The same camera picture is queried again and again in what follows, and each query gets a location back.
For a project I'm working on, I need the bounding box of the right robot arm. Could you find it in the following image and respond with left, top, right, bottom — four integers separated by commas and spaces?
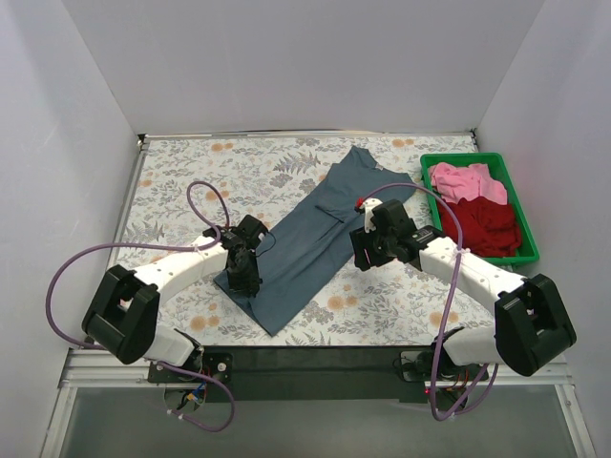
350, 198, 577, 376

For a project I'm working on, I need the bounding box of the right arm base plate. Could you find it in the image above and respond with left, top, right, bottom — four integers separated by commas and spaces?
391, 349, 482, 382

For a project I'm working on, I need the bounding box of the blue grey t shirt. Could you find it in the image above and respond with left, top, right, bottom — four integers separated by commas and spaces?
214, 146, 414, 336

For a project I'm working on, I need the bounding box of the aluminium frame rail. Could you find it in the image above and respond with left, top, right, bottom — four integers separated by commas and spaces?
42, 346, 596, 457

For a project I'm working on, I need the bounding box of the red t shirt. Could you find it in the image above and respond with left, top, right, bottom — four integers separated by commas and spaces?
448, 197, 522, 258

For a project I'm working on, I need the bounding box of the pink t shirt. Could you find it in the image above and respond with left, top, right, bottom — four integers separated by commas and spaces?
428, 162, 508, 205

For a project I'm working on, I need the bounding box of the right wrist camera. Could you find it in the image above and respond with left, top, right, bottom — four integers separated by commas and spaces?
355, 198, 382, 234

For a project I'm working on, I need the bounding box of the green plastic bin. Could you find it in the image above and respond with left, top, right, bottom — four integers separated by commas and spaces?
420, 153, 539, 266

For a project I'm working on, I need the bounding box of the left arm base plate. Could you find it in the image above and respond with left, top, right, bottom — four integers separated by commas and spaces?
147, 352, 233, 384

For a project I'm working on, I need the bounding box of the floral table mat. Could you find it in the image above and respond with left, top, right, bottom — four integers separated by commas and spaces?
114, 135, 492, 345

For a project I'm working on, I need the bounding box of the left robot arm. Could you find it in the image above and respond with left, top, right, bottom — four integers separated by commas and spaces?
82, 215, 268, 371

